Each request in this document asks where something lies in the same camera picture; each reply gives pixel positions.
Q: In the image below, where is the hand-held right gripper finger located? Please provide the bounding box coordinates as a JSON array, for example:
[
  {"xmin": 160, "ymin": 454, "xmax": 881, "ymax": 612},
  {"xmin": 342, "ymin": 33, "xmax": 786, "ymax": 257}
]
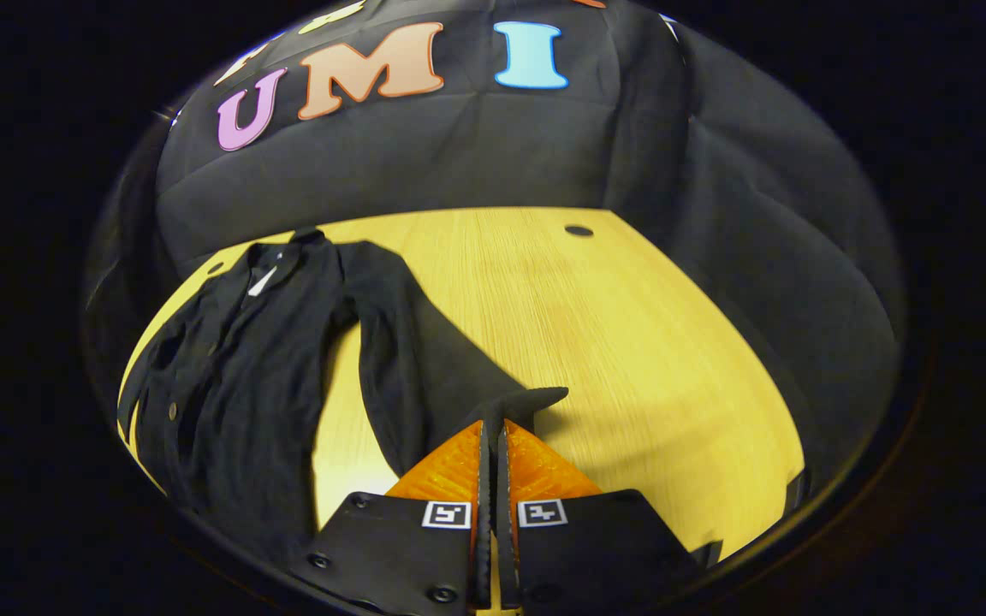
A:
[
  {"xmin": 292, "ymin": 418, "xmax": 492, "ymax": 616},
  {"xmin": 493, "ymin": 418, "xmax": 704, "ymax": 616}
]

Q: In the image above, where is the black button-up shirt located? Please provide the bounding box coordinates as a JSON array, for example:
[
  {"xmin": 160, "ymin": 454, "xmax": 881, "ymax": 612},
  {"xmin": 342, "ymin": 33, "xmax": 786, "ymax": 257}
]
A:
[{"xmin": 116, "ymin": 227, "xmax": 571, "ymax": 557}]

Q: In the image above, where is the black backdrop cloth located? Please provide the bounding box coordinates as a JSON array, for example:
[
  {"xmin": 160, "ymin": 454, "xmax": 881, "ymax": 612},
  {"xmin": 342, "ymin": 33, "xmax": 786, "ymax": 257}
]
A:
[{"xmin": 86, "ymin": 0, "xmax": 905, "ymax": 489}]

